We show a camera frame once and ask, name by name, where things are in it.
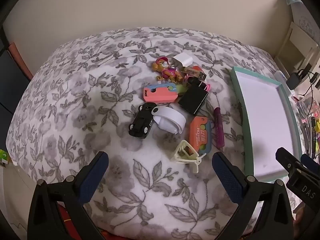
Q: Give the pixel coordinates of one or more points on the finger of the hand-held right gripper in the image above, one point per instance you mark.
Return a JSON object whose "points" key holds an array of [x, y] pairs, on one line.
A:
{"points": [[311, 163], [288, 162]]}

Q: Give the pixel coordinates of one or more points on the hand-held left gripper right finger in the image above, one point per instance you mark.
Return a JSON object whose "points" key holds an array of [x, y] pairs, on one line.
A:
{"points": [[228, 180]]}

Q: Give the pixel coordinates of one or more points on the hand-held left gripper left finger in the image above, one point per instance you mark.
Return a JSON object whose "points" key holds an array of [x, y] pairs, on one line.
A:
{"points": [[92, 180]]}

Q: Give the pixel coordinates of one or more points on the teal shallow cardboard box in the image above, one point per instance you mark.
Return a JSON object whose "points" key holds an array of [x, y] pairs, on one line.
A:
{"points": [[265, 120]]}

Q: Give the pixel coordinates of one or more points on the cream plastic clip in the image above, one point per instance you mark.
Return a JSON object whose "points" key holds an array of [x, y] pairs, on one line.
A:
{"points": [[185, 155]]}

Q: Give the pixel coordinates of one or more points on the orange blue fidget knife toy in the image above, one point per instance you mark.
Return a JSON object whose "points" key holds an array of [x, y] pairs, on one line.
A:
{"points": [[200, 135]]}

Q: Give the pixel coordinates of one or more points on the purple hair clip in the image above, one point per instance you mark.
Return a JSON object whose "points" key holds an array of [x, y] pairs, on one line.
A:
{"points": [[218, 127]]}

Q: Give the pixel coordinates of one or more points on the black toy car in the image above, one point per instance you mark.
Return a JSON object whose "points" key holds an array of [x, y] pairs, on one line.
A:
{"points": [[141, 122]]}

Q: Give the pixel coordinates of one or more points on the white silicone wristband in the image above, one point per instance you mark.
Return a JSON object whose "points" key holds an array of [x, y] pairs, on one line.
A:
{"points": [[172, 118]]}

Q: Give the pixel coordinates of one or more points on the yellow-green plastic piece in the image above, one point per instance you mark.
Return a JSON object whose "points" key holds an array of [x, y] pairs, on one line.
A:
{"points": [[181, 89]]}

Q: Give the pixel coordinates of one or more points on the pink toy dog figure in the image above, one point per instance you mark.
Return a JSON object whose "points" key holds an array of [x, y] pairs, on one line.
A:
{"points": [[167, 72]]}

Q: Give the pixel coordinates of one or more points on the white charger cube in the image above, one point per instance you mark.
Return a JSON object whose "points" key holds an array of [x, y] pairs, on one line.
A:
{"points": [[182, 60]]}

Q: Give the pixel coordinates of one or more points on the clear glass jar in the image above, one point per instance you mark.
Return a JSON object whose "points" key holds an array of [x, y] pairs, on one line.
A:
{"points": [[303, 107]]}

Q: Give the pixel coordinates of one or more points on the black plugged charger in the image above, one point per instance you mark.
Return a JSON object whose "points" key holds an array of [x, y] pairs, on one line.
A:
{"points": [[293, 80]]}

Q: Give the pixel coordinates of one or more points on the white power strip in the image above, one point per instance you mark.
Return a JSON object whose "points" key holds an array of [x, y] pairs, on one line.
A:
{"points": [[281, 78]]}

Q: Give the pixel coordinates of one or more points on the grey floral fleece blanket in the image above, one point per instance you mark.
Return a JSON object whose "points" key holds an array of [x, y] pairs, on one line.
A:
{"points": [[75, 92]]}

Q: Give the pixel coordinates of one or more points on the pink spotted toy piece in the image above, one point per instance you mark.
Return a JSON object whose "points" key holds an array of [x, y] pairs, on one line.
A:
{"points": [[208, 87]]}

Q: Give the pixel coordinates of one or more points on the pink and blue stamp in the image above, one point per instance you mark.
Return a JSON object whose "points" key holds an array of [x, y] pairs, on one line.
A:
{"points": [[160, 93]]}

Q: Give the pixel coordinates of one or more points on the small orange plastic item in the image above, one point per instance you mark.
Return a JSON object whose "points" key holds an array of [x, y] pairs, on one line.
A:
{"points": [[198, 68]]}

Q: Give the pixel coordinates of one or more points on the cream wooden shelf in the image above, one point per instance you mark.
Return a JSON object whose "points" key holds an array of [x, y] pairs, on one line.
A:
{"points": [[297, 45]]}

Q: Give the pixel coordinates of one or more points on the dark cabinet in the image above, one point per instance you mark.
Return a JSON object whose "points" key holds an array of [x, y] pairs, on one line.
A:
{"points": [[8, 85]]}

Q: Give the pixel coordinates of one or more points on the pale printed wall picture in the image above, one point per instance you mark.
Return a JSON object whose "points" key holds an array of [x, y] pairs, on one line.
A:
{"points": [[307, 20]]}

